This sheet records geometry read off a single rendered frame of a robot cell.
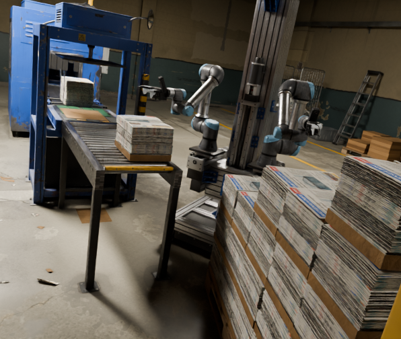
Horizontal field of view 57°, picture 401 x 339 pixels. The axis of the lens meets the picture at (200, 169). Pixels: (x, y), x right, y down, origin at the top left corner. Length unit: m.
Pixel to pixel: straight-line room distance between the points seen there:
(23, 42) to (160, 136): 3.57
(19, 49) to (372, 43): 7.72
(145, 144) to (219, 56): 10.26
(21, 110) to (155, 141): 3.59
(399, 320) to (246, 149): 2.29
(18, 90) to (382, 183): 5.17
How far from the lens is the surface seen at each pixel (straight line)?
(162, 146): 2.42
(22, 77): 5.71
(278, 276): 1.57
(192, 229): 2.98
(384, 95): 9.68
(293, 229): 1.45
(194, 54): 12.08
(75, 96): 4.18
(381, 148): 8.25
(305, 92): 2.69
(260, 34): 2.95
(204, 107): 2.96
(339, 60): 10.69
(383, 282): 1.10
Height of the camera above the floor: 1.50
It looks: 17 degrees down
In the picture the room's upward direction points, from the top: 10 degrees clockwise
